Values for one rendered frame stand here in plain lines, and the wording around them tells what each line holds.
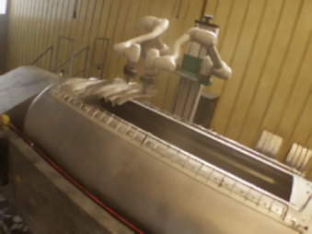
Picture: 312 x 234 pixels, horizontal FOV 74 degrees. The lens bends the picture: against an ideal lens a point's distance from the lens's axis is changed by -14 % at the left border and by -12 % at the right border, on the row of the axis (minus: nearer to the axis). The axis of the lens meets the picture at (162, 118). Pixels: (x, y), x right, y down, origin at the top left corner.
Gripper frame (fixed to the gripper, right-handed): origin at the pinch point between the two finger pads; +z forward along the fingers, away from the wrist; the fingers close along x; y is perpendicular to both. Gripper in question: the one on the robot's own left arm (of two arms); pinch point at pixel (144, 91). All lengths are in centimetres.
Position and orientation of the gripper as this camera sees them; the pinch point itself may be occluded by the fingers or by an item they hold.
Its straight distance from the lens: 209.7
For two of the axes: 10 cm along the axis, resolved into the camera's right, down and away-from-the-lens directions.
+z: -2.3, 9.0, 3.6
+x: 8.2, 3.8, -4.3
